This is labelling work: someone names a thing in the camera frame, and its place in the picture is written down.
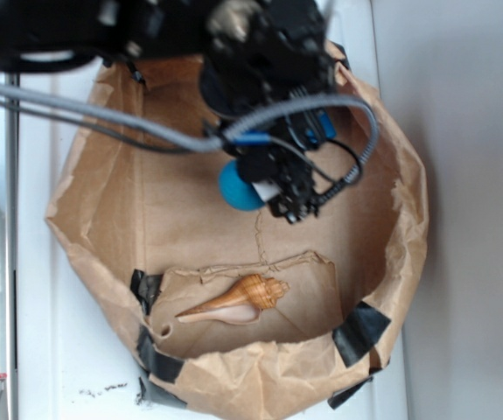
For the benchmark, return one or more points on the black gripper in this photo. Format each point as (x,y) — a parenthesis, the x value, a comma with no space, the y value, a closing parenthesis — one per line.
(262,53)

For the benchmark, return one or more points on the blue ball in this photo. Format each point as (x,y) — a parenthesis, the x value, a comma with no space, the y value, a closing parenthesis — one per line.
(239,194)

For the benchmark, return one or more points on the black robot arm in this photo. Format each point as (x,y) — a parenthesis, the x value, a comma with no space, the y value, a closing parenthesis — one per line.
(55,36)

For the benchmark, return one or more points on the orange spiral seashell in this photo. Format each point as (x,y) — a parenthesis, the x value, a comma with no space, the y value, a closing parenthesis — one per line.
(242,304)

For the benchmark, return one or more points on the brown paper bag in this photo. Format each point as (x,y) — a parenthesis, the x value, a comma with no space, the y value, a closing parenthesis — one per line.
(150,237)

